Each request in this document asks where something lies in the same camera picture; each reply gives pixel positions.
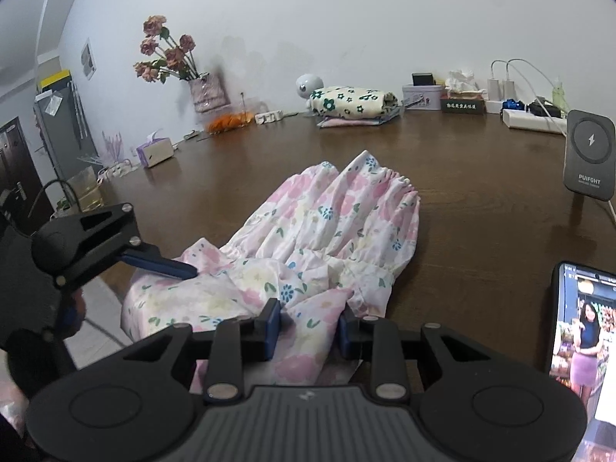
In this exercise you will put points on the smartphone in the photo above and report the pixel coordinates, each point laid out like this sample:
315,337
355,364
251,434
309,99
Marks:
587,327

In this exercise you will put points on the black adapter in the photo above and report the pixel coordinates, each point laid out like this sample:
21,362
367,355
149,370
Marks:
544,109

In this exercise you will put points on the small blue object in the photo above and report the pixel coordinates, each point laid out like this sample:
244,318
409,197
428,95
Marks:
514,105

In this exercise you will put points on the dark tissue box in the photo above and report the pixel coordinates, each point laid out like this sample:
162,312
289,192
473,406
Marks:
464,105

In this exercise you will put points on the cream garment teal flowers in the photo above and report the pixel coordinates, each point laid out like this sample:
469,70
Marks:
346,101

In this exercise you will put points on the pink floral garment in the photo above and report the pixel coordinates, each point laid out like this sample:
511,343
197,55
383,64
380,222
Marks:
313,221

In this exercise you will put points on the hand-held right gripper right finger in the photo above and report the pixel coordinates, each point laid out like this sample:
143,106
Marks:
347,337

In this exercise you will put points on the pale green object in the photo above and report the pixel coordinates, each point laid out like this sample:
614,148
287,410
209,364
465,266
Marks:
558,92

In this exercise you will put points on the pink blue garment purple trim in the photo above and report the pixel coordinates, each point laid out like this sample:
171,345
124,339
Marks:
346,122

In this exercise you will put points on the dried pink flowers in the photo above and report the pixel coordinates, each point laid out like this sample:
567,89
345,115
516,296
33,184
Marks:
154,26

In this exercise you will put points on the purple feather decoration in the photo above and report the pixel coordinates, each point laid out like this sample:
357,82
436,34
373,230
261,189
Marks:
113,147

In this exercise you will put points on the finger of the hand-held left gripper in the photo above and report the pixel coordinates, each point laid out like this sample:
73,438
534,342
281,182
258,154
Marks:
163,265
72,315

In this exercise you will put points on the small black box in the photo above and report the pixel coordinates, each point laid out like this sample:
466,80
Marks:
422,79

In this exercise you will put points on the white power strip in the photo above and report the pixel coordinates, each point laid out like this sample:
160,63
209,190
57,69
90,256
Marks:
529,122

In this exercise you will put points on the grey refrigerator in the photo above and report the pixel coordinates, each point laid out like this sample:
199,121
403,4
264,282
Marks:
62,130

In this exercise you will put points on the white round camera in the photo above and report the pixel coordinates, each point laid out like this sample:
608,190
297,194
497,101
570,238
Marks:
304,85

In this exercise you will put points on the pink plastic bag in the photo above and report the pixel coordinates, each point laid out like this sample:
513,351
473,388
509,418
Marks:
9,409

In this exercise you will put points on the small cluttered organizer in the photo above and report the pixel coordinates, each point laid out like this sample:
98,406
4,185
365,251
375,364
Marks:
115,168

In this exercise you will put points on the white charger plug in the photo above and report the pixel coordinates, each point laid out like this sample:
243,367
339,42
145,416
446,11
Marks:
510,89
495,89

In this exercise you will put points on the dark brown door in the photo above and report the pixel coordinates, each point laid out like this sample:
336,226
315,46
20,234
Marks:
19,168

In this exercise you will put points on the purple knitted vase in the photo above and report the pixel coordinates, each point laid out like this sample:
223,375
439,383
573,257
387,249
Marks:
208,94

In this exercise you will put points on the clear container of orange peels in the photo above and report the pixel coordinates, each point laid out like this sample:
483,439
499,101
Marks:
228,122

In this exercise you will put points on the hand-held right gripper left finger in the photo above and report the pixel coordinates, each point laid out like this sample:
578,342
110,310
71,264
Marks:
273,329

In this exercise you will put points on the purple white tissue box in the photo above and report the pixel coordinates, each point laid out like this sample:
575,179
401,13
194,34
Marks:
156,151

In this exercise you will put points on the glass jar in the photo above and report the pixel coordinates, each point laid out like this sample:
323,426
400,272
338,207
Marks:
86,192

